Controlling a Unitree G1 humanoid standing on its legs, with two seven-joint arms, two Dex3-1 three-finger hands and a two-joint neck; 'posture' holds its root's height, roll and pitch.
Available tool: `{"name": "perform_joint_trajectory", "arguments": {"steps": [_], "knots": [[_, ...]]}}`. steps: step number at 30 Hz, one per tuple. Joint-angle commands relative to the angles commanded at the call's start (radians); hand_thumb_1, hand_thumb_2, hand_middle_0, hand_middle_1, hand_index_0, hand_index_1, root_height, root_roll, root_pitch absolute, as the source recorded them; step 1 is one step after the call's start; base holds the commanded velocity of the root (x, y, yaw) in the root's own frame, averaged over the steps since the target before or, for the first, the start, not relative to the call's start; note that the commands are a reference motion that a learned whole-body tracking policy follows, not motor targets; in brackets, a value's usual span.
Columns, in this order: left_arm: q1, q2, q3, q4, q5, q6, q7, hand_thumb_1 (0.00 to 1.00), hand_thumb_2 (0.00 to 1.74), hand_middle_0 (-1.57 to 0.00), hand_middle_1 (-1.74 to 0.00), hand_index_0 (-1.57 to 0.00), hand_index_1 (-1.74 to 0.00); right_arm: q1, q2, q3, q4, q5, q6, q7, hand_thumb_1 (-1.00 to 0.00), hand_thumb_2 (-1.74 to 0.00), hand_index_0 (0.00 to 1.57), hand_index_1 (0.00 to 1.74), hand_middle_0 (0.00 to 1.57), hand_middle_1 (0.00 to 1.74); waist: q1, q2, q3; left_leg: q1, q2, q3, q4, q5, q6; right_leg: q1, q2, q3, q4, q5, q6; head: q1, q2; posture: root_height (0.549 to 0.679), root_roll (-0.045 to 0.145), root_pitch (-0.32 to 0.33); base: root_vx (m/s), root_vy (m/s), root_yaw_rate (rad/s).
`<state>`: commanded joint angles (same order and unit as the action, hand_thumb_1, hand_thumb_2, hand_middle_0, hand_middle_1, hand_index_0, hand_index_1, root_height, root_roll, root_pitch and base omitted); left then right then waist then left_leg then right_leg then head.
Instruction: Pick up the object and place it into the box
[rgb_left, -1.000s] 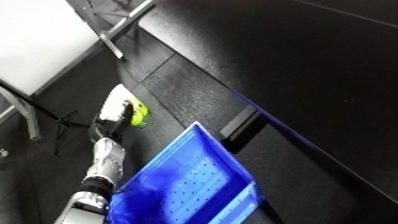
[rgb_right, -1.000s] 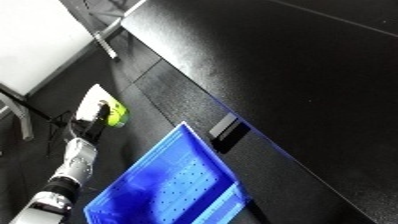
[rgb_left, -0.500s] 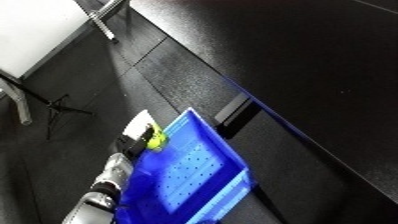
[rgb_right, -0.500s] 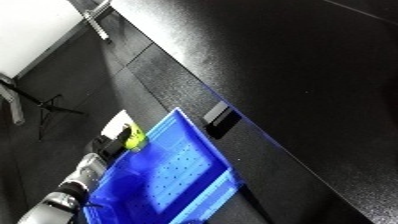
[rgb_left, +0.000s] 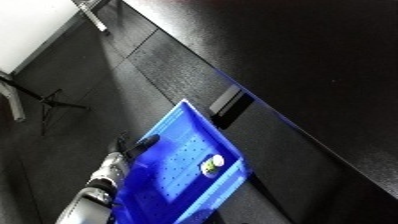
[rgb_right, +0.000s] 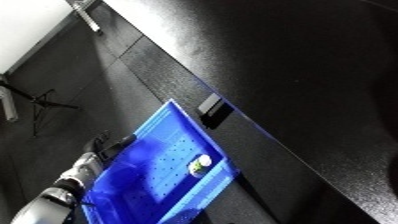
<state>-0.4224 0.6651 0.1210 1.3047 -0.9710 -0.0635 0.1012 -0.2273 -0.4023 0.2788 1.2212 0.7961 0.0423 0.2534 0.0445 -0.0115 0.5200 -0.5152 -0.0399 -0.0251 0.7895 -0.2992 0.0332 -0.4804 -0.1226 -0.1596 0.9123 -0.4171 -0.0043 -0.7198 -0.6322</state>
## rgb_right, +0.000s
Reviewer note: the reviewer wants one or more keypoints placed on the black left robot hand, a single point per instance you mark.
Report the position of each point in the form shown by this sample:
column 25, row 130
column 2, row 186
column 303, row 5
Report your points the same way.
column 106, row 148

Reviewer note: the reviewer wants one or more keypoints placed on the white paper cup green band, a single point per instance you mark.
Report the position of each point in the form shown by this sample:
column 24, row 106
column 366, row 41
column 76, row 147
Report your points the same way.
column 201, row 163

